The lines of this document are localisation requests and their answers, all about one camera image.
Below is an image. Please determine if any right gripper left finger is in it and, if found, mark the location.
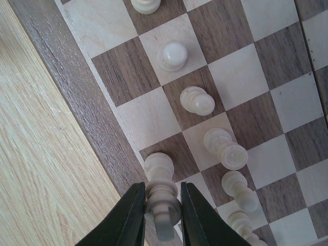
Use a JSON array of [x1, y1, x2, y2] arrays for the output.
[[77, 182, 146, 245]]

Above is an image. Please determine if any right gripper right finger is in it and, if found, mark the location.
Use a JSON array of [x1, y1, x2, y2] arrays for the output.
[[180, 182, 249, 245]]

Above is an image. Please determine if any white chess piece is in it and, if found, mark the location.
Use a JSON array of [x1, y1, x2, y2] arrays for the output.
[[203, 128, 248, 170], [144, 152, 182, 242]]

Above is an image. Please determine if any wooden chess board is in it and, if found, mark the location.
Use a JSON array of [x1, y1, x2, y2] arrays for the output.
[[10, 1, 327, 245]]

